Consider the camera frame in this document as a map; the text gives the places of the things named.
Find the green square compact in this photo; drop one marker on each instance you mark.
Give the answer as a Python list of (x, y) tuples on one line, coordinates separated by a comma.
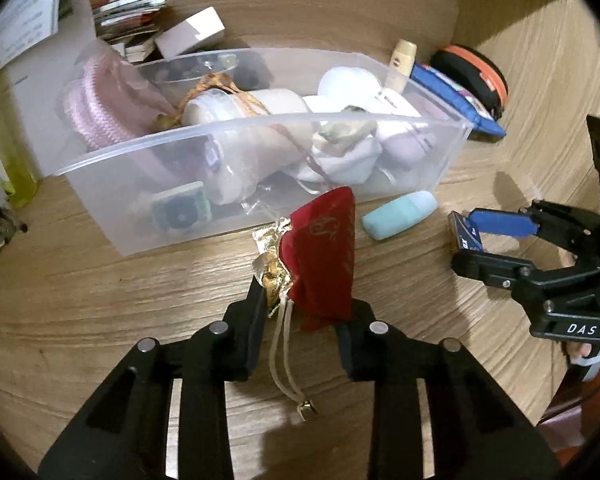
[(180, 208)]

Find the wooden desktop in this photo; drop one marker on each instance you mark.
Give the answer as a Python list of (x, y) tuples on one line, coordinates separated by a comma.
[(105, 300)]

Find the white tube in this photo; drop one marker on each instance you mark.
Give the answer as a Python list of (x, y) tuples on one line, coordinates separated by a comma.
[(397, 102)]

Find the cream lip balm tube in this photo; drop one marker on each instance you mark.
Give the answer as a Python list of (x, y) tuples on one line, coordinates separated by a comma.
[(402, 65)]

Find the clear plastic storage box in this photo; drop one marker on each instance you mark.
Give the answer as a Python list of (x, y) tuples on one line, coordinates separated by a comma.
[(130, 195)]

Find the lilac case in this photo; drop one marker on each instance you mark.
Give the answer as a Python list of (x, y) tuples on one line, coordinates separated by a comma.
[(405, 142)]

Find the small blue packet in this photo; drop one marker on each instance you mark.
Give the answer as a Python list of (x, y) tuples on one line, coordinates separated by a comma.
[(462, 235)]

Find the translucent plastic jar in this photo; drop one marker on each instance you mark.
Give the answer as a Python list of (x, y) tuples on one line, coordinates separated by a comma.
[(260, 110)]

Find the pink white small box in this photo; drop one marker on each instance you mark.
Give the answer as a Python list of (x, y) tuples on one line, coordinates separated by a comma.
[(192, 30)]

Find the light teal tube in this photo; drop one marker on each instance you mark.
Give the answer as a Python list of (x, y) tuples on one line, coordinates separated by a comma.
[(400, 215)]

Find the black orange zip case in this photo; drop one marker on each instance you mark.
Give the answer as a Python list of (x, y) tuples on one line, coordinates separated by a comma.
[(480, 72)]

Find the blue patchwork pencil pouch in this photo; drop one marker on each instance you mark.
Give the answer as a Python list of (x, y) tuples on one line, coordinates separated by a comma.
[(460, 100)]

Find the pile of books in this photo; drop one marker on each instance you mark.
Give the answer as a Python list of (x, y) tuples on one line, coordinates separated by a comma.
[(130, 17)]

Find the white paper sheet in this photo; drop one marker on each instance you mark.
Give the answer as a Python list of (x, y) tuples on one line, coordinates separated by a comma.
[(25, 15)]

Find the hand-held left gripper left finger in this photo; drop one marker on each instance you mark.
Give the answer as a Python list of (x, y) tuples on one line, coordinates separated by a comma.
[(254, 320)]

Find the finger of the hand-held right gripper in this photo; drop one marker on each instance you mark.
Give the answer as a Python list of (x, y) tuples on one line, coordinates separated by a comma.
[(502, 222), (495, 267)]

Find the yellow green bottle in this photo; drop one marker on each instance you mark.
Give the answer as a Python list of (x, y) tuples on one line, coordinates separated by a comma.
[(10, 160)]

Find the person's right hand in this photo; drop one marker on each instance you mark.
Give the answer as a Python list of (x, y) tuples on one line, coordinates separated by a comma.
[(576, 353)]

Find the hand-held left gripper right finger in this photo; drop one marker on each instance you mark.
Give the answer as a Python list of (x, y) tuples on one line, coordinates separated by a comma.
[(354, 332)]

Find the pink knitted cloth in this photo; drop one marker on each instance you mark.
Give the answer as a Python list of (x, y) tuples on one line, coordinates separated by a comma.
[(97, 105)]

